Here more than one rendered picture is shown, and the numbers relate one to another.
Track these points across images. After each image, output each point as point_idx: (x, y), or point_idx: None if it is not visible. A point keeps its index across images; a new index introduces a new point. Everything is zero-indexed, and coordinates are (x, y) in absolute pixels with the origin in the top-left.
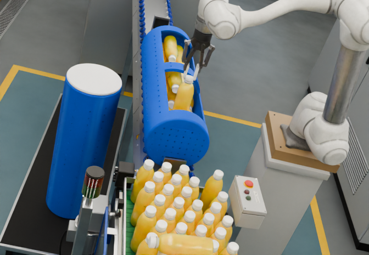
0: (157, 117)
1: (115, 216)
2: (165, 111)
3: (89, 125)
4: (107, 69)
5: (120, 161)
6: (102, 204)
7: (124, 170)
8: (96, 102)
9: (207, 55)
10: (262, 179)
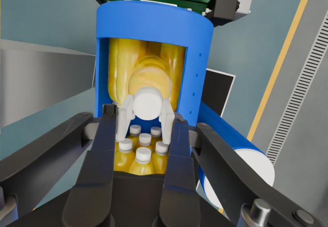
0: (205, 41)
1: None
2: (194, 51)
3: (223, 127)
4: (219, 202)
5: (232, 18)
6: None
7: None
8: (236, 142)
9: (53, 154)
10: (17, 49)
